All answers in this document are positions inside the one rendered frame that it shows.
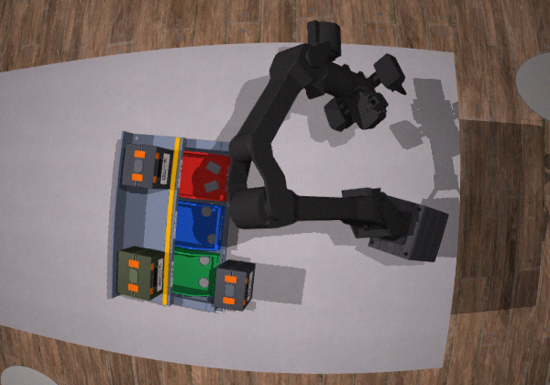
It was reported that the green bin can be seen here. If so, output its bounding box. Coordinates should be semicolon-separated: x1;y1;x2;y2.
172;247;221;296

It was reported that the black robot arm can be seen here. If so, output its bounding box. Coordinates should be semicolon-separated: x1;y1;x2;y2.
226;20;412;245

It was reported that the red open bin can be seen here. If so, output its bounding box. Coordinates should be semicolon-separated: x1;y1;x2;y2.
179;151;230;202

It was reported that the grey metal bin shelf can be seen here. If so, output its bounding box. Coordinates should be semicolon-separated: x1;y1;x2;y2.
110;131;230;314

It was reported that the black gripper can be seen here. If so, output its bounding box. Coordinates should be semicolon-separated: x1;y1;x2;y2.
324;54;407;132

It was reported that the blue open bin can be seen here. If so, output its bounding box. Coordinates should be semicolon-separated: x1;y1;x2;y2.
175;200;225;250

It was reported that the olive green case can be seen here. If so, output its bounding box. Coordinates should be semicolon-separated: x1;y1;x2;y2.
117;246;165;301

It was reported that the yellow flat bar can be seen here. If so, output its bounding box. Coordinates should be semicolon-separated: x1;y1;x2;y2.
162;137;181;305

